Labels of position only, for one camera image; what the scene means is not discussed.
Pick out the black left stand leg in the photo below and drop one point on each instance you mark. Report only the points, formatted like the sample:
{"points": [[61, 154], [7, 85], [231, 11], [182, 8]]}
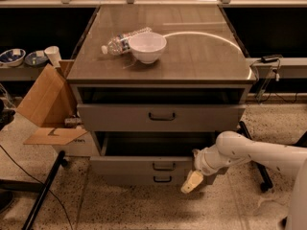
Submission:
{"points": [[44, 188]]}

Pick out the blue patterned bowl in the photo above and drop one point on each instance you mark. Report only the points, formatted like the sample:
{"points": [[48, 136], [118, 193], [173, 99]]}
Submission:
{"points": [[12, 57]]}

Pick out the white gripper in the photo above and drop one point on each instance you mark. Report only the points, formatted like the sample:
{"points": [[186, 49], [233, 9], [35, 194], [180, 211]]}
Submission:
{"points": [[201, 162]]}

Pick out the white bowl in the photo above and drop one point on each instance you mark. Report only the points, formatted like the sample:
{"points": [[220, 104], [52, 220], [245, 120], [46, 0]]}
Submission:
{"points": [[147, 47]]}

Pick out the black right stand leg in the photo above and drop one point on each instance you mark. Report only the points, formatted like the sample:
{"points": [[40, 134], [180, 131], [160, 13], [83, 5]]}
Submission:
{"points": [[266, 183]]}

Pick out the brown cardboard box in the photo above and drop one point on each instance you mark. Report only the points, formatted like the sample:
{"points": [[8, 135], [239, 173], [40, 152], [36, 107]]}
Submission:
{"points": [[51, 106]]}

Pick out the grey bottom drawer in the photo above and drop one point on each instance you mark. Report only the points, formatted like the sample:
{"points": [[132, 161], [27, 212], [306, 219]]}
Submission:
{"points": [[134, 180]]}

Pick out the black power adapter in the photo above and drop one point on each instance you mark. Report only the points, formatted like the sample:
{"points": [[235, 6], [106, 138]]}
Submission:
{"points": [[271, 58]]}

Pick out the clear plastic water bottle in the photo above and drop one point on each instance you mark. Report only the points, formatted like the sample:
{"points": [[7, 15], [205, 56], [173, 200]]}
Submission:
{"points": [[119, 44]]}

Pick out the grey three-drawer cabinet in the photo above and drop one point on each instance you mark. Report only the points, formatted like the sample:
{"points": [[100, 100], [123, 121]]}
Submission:
{"points": [[202, 62]]}

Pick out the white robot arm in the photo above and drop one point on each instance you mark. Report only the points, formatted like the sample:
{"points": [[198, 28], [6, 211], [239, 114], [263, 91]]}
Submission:
{"points": [[232, 148]]}

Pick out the black stand leg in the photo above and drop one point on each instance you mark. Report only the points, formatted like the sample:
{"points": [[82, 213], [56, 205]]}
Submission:
{"points": [[44, 188], [266, 183]]}

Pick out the grey drawer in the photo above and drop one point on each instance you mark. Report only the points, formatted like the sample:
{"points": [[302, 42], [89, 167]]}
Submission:
{"points": [[150, 153], [134, 180], [161, 117]]}

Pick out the grey top drawer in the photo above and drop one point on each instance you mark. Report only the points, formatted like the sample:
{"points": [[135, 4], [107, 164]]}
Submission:
{"points": [[161, 117]]}

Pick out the white paper cup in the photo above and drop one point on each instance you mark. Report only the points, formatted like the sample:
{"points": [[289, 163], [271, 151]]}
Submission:
{"points": [[53, 54]]}

